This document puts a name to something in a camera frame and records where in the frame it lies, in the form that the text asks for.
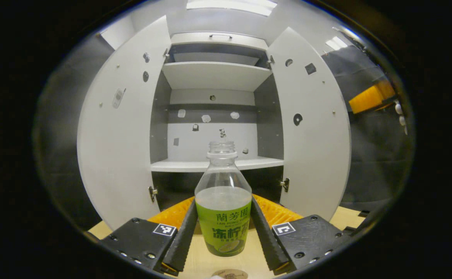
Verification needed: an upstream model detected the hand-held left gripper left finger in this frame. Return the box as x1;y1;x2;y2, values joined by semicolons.
99;196;199;277

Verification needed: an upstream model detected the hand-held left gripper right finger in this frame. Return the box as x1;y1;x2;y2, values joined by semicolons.
250;194;353;276

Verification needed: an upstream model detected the clear bottle with green label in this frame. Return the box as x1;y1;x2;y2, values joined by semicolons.
194;140;253;257

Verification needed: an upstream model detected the round brown coaster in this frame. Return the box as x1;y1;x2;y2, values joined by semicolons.
211;269;249;279

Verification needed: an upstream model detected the grey cabinet door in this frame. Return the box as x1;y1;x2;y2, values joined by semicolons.
77;15;172;231
266;27;351;222

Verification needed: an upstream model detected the grey cabinet shelf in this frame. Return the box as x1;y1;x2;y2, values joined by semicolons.
150;156;284;173
162;61;273;93

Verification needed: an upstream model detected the grey cabinet drawer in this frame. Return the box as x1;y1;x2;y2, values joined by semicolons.
170;32;269;50

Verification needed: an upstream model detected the black backdrop cloth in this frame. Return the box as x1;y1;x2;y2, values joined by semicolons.
35;34;415;230

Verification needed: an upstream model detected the small ceiling light panel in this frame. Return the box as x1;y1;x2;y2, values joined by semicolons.
325;36;349;51

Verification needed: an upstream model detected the large ceiling light panel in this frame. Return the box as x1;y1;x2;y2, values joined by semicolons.
186;0;278;17

